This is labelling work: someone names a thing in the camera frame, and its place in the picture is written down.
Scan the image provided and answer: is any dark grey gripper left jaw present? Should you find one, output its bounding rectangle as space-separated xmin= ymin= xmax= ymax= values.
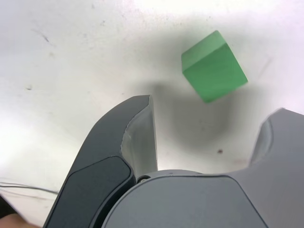
xmin=44 ymin=94 xmax=159 ymax=228

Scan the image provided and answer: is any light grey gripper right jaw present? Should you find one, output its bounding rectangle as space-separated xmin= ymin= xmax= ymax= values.
xmin=102 ymin=107 xmax=304 ymax=228

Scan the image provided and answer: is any green cube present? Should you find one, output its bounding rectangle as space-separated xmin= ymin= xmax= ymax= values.
xmin=181 ymin=30 xmax=249 ymax=104

